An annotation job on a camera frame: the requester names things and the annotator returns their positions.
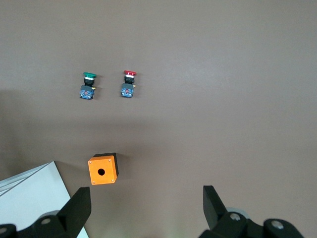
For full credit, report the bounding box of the orange button enclosure box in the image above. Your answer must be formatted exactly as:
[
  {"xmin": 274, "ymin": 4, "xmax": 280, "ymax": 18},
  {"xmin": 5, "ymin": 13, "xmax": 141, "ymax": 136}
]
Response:
[{"xmin": 87, "ymin": 152, "xmax": 120, "ymax": 186}]

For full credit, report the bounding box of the red mushroom push button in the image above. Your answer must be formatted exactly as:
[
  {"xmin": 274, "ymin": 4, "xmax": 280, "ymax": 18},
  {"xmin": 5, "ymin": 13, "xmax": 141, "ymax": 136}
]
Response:
[{"xmin": 120, "ymin": 69, "xmax": 138, "ymax": 98}]

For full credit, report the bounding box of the green mushroom push button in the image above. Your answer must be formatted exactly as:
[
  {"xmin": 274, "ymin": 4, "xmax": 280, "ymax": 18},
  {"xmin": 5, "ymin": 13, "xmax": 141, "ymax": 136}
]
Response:
[{"xmin": 79, "ymin": 71, "xmax": 98, "ymax": 100}]

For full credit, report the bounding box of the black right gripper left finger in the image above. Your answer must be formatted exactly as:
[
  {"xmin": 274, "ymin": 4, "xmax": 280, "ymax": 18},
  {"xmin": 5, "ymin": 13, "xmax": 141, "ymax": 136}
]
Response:
[{"xmin": 32, "ymin": 186, "xmax": 92, "ymax": 238}]

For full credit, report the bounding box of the white drawer cabinet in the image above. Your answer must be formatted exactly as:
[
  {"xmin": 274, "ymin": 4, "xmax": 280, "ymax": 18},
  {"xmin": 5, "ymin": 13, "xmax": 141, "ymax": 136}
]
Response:
[{"xmin": 0, "ymin": 160, "xmax": 90, "ymax": 238}]

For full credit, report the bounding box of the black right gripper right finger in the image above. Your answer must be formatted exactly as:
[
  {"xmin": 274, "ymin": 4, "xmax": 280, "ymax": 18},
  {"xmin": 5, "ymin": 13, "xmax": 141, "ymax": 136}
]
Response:
[{"xmin": 198, "ymin": 185, "xmax": 267, "ymax": 238}]

